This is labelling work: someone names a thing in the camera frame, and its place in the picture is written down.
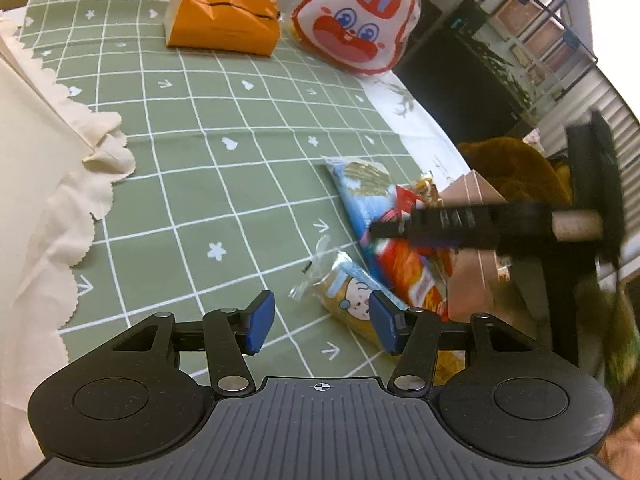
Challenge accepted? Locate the black cabinet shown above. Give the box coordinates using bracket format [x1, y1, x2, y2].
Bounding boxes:
[392, 0, 538, 143]

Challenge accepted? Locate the brown plush toy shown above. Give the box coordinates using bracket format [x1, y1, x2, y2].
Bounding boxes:
[457, 136, 573, 206]

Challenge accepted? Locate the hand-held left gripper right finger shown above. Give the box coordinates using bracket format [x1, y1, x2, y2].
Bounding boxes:
[369, 290, 533, 398]

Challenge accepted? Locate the orange tissue box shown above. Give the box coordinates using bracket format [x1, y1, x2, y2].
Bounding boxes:
[162, 0, 282, 57]

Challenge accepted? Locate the green checked tablecloth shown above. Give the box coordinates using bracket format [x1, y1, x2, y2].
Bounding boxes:
[22, 0, 471, 386]

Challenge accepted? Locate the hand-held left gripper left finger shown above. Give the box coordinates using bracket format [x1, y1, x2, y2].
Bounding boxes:
[111, 290, 277, 397]

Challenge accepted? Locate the large red snack packet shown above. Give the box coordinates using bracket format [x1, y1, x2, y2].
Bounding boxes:
[372, 185, 453, 318]

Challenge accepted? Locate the pale pleated curtain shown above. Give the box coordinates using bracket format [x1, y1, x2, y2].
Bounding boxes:
[540, 65, 640, 161]

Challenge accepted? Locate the yellow cartoon cake packet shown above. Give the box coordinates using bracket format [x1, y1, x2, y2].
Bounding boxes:
[289, 235, 466, 386]

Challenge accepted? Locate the cream scalloped cloth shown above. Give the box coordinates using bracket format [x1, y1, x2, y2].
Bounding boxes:
[0, 10, 137, 466]

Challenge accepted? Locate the pink cardboard box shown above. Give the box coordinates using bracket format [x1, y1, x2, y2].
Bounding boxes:
[440, 170, 521, 323]

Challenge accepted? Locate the fish tank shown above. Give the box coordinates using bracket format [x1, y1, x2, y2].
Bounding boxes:
[450, 0, 601, 126]

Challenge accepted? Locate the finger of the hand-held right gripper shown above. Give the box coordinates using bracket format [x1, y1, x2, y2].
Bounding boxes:
[369, 204, 506, 251]

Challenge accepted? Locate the blue cartoon snack packet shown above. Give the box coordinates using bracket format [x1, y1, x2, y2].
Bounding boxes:
[322, 156, 416, 281]

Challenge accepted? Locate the rabbit face bag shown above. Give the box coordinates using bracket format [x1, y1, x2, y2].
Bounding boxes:
[291, 0, 423, 77]

